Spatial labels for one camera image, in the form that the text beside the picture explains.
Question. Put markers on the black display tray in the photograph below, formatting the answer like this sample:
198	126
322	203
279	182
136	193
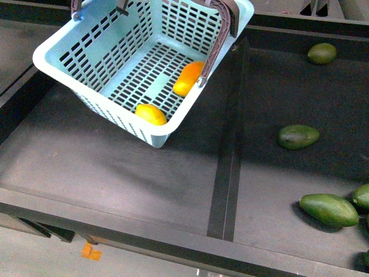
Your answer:
221	194

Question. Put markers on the yellow lemon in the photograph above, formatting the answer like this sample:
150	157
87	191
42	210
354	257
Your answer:
151	114

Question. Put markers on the yellow mango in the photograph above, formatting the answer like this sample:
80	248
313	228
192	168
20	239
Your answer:
188	77

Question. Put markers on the light blue plastic basket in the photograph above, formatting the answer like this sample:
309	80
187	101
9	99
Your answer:
115	55

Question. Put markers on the orange floor tape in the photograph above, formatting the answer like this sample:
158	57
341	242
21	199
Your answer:
89	252

